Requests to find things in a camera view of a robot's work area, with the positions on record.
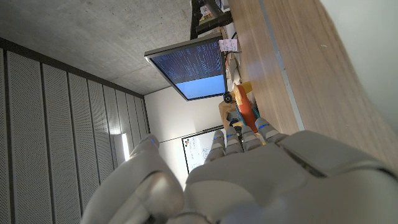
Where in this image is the white paper label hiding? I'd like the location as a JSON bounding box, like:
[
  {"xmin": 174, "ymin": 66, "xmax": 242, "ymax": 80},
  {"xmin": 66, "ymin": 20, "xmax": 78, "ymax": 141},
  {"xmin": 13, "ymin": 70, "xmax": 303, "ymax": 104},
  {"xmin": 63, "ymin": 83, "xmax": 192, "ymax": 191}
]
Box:
[{"xmin": 218, "ymin": 39, "xmax": 239, "ymax": 52}]

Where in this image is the black monitor stand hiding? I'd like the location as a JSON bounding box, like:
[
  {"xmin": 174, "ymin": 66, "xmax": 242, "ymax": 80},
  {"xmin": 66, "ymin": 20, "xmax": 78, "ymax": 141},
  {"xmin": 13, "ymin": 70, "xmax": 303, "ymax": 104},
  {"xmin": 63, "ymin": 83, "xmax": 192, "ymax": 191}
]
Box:
[{"xmin": 190, "ymin": 0, "xmax": 234, "ymax": 40}]

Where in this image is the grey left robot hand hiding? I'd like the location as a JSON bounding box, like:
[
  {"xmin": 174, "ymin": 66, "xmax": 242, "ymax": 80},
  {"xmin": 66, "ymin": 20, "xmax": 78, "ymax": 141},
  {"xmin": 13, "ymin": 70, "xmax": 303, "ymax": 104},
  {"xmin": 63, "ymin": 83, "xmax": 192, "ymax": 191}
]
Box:
[{"xmin": 81, "ymin": 117, "xmax": 398, "ymax": 224}]

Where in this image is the orange plastic toy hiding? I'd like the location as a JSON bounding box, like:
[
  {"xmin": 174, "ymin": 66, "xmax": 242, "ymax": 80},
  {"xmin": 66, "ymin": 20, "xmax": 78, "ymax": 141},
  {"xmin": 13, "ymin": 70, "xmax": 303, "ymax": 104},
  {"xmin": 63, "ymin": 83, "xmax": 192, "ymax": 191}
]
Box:
[{"xmin": 233, "ymin": 82, "xmax": 259, "ymax": 133}]

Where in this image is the brown paper bag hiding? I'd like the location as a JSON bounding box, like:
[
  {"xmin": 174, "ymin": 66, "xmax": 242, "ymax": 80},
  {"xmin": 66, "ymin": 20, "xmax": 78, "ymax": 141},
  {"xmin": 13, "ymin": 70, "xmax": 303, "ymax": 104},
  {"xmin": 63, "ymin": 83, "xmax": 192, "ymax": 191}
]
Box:
[{"xmin": 218, "ymin": 101, "xmax": 238, "ymax": 129}]

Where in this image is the white wall light strip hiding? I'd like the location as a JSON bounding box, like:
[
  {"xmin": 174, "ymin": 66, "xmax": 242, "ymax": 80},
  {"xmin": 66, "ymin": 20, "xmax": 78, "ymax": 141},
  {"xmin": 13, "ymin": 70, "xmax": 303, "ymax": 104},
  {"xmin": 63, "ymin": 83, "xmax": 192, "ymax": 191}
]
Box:
[{"xmin": 121, "ymin": 133, "xmax": 131, "ymax": 162}]

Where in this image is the whiteboard with blue writing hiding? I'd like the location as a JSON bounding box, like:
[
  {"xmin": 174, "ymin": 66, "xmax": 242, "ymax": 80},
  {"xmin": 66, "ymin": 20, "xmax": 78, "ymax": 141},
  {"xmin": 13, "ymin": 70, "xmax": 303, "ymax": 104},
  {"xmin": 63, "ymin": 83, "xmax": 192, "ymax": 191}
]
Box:
[{"xmin": 181, "ymin": 125, "xmax": 225, "ymax": 174}]

